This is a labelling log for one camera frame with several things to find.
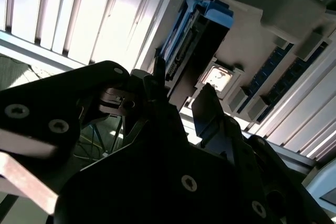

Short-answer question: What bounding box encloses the hard disk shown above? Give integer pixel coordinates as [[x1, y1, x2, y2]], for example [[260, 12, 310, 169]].
[[154, 0, 235, 98]]

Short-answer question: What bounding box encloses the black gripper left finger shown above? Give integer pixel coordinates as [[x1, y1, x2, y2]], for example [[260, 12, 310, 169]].
[[0, 57, 203, 203]]

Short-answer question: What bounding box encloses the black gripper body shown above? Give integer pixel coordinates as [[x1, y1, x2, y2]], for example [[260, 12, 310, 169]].
[[0, 133, 253, 224]]

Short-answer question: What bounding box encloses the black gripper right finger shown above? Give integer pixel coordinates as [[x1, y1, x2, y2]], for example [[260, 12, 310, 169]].
[[191, 82, 336, 224]]

